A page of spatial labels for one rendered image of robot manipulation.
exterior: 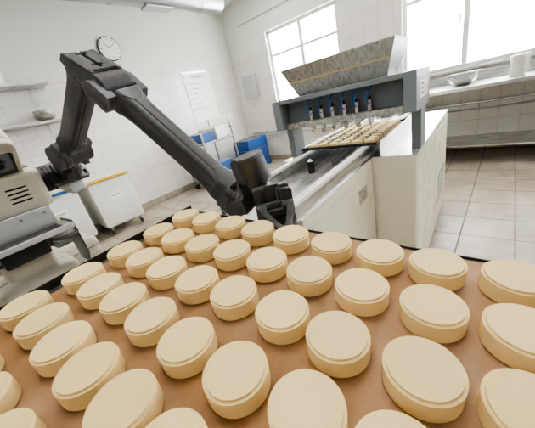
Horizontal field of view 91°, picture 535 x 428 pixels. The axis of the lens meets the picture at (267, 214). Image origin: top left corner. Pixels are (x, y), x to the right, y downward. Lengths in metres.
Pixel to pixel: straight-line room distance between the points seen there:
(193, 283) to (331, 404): 0.19
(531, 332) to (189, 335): 0.26
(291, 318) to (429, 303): 0.12
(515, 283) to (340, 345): 0.16
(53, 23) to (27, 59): 0.60
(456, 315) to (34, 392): 0.36
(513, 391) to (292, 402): 0.13
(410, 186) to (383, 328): 1.18
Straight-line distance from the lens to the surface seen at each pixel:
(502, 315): 0.28
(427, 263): 0.31
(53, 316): 0.38
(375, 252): 0.32
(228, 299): 0.28
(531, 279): 0.32
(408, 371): 0.22
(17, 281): 1.17
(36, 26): 4.89
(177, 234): 0.44
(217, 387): 0.22
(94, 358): 0.29
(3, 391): 0.33
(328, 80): 1.49
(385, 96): 1.43
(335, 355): 0.22
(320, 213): 0.91
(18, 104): 4.58
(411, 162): 1.37
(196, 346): 0.25
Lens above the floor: 1.19
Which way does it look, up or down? 22 degrees down
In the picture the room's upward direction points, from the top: 13 degrees counter-clockwise
